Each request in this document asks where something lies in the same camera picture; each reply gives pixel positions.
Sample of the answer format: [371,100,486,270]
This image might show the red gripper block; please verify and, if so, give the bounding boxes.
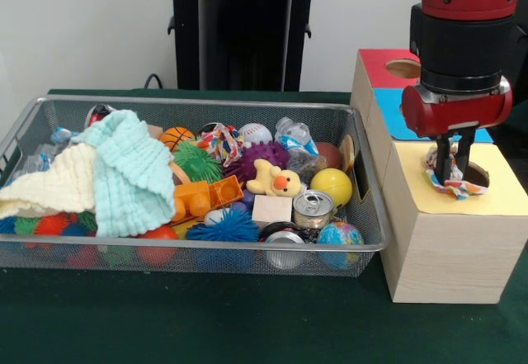
[400,85,514,186]

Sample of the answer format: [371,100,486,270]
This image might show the colourful patterned cloth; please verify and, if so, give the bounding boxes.
[196,124,245,163]
[420,144,490,201]

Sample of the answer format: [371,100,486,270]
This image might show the mint waffle cloth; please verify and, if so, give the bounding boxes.
[73,109,177,238]

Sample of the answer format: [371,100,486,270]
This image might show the cream waffle cloth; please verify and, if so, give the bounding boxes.
[0,143,98,219]

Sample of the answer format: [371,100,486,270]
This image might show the wooden box with three holes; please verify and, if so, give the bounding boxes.
[349,48,528,304]

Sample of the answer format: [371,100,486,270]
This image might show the shallow metal mesh bin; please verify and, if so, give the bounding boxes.
[0,94,392,277]

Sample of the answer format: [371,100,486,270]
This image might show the black upright panel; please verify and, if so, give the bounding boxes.
[511,17,528,124]

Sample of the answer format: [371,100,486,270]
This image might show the yellow plastic ball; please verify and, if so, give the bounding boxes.
[309,168,355,208]

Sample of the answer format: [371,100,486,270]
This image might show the open silver tin can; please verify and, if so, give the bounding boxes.
[292,189,336,229]

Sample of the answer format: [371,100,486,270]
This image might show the yellow duck plush toy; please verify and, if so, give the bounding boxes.
[247,158,307,199]

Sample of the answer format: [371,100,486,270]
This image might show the white ball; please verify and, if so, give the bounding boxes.
[238,122,274,146]

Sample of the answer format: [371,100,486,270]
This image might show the orange toy building brick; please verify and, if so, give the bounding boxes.
[171,177,244,223]

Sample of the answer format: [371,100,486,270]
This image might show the large dark green spiky ball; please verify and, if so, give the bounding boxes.
[172,140,226,186]

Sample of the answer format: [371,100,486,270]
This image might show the dark green tablecloth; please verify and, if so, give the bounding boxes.
[0,87,528,364]

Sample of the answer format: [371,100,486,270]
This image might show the mini basketball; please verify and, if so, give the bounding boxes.
[158,126,196,153]

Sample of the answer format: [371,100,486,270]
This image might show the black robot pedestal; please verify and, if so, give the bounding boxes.
[158,0,333,92]

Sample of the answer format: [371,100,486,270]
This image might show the black cable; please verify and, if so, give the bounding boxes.
[143,73,167,90]

